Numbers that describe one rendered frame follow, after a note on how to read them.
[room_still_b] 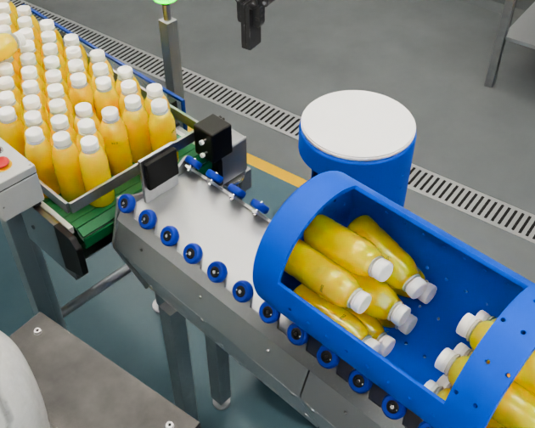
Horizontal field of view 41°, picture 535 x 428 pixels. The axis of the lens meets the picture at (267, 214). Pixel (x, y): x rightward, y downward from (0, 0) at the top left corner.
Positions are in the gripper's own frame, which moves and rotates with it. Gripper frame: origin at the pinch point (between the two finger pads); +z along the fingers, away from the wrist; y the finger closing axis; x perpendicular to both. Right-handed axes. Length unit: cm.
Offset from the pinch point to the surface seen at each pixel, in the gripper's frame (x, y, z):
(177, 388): -4, 31, 127
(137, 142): -23, 50, 58
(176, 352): -4, 29, 108
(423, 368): -1, -36, 59
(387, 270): -3.0, -25.4, 40.8
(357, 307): 4, -24, 45
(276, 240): 4.7, -7.6, 36.6
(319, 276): 2.6, -15.3, 43.1
